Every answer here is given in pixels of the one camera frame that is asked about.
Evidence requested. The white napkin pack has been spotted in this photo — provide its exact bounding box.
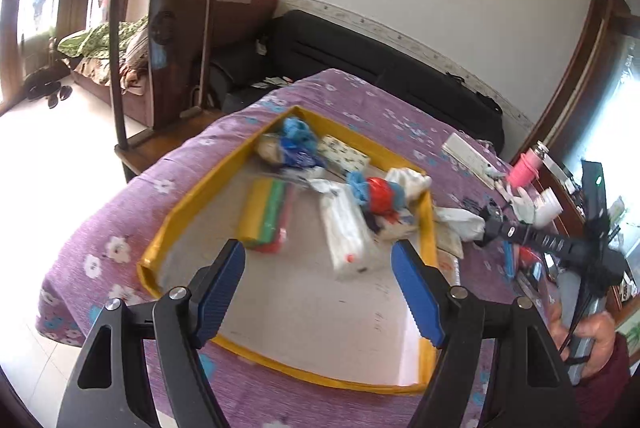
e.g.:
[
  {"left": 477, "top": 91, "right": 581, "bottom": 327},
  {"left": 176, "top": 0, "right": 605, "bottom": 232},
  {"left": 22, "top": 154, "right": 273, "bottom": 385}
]
[{"left": 385, "top": 167, "right": 432, "bottom": 203}]

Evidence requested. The red plastic bag bundle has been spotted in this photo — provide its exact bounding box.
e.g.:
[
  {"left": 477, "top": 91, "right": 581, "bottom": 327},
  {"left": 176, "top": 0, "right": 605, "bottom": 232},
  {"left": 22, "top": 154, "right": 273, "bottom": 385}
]
[{"left": 347, "top": 171, "right": 406, "bottom": 216}]

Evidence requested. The large white tissue pack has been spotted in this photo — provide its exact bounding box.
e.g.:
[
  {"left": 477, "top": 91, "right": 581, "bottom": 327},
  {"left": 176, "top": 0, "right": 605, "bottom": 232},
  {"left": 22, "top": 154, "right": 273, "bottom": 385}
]
[{"left": 311, "top": 179, "right": 390, "bottom": 280}]

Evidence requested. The colourful sponge cloths pack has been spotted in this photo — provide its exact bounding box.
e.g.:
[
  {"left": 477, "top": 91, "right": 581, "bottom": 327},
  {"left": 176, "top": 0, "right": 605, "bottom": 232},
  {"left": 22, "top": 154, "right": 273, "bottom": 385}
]
[{"left": 235, "top": 177, "right": 296, "bottom": 254}]

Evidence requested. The blue Vinda tissue pack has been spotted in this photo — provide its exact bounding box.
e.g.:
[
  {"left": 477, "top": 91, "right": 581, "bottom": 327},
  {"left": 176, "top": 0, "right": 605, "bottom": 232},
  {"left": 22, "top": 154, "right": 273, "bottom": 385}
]
[{"left": 255, "top": 133, "right": 324, "bottom": 169}]

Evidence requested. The blue fluffy towel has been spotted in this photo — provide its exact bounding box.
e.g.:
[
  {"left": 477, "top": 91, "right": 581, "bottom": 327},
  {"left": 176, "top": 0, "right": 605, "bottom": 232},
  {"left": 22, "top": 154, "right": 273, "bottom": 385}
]
[{"left": 282, "top": 116, "right": 318, "bottom": 153}]

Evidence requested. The white cloth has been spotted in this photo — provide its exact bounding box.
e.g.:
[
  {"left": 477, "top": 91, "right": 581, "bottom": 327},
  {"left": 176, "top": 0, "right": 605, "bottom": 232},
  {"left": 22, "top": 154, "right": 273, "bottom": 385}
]
[{"left": 434, "top": 206, "right": 485, "bottom": 242}]

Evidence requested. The maroon sleeve right forearm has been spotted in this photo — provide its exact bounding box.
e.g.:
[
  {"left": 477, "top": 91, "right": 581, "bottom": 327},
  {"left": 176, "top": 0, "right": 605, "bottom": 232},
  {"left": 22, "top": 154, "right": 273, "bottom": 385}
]
[{"left": 574, "top": 333, "right": 631, "bottom": 427}]

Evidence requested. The bare right hand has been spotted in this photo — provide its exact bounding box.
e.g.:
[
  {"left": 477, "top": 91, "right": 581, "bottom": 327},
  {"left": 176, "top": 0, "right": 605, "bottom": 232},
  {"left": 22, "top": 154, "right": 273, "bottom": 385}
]
[{"left": 548, "top": 301, "right": 616, "bottom": 379}]

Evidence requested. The white cup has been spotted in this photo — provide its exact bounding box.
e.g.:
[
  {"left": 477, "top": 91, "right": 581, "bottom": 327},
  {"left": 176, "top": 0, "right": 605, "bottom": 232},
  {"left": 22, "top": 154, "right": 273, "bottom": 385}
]
[{"left": 533, "top": 188, "right": 563, "bottom": 229}]

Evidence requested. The black motor with shaft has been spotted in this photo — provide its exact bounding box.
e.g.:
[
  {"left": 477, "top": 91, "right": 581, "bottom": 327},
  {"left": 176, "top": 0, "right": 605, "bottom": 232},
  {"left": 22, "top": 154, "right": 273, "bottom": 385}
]
[{"left": 462, "top": 197, "right": 504, "bottom": 247}]

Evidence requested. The pink water bottle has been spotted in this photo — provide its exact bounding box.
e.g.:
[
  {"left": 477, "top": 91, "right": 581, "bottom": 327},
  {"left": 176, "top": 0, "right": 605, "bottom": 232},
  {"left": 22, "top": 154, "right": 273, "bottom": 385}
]
[{"left": 506, "top": 141, "right": 548, "bottom": 189}]

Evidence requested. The purple floral tablecloth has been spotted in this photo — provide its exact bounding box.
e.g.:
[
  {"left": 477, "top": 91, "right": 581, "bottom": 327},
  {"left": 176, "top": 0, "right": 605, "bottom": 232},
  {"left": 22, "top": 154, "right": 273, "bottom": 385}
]
[{"left": 34, "top": 68, "right": 576, "bottom": 428}]

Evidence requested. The yellow cardboard tray box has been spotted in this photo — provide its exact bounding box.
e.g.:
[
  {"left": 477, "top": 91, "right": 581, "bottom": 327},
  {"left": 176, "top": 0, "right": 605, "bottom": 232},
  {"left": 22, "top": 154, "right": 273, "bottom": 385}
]
[{"left": 137, "top": 137, "right": 436, "bottom": 394}]

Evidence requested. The patterned small tissue pack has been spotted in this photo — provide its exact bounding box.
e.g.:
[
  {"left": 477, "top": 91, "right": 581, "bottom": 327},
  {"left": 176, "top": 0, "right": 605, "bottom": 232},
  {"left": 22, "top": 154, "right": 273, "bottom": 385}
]
[{"left": 318, "top": 135, "right": 370, "bottom": 176}]

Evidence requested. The black sofa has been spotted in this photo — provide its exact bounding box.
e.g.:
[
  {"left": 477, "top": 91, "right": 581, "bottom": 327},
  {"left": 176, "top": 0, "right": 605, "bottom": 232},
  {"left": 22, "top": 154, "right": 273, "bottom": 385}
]
[{"left": 209, "top": 10, "right": 504, "bottom": 153}]

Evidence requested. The dark wooden chair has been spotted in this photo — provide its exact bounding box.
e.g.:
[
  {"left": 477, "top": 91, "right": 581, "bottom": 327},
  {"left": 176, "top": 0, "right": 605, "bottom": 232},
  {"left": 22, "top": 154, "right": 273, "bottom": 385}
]
[{"left": 108, "top": 0, "right": 221, "bottom": 181}]

